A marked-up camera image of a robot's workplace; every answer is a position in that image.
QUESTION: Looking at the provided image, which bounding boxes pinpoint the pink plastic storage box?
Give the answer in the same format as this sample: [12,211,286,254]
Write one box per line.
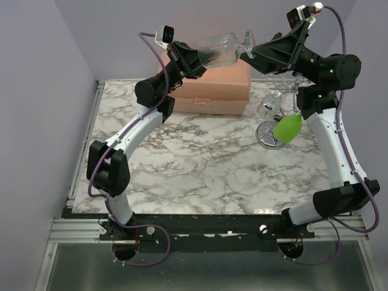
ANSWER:
[169,60,251,115]

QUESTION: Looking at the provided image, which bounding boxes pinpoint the aluminium table frame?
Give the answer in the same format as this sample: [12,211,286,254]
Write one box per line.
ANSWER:
[32,79,105,291]

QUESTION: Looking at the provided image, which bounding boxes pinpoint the small clear glass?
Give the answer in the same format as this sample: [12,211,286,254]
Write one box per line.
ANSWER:
[198,30,256,69]

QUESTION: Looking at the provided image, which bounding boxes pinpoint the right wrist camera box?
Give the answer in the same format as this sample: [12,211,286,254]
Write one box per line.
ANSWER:
[286,2,324,30]

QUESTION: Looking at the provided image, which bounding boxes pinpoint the chrome wire wine glass rack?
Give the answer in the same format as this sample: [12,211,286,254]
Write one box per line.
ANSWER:
[255,73,305,150]

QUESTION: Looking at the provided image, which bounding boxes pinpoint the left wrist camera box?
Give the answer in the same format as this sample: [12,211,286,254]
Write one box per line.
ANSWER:
[154,25,175,50]

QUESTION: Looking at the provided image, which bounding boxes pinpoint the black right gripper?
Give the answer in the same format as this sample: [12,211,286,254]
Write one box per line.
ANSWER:
[239,19,323,85]

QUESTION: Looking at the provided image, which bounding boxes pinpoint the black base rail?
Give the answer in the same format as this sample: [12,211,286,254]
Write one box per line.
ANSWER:
[99,214,315,253]

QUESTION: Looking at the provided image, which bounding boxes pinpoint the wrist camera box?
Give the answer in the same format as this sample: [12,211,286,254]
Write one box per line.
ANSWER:
[154,25,175,50]
[286,2,324,30]

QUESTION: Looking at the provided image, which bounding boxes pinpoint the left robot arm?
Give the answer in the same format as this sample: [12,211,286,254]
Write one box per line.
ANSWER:
[87,41,205,239]

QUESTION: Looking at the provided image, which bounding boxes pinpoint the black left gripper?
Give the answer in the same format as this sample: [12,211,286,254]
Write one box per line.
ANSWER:
[157,41,217,98]

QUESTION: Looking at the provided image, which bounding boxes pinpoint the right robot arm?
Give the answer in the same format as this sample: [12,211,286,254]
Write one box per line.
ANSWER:
[240,21,380,238]

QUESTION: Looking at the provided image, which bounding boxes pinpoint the green plastic goblet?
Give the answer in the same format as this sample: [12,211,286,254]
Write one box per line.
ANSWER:
[273,113,303,143]

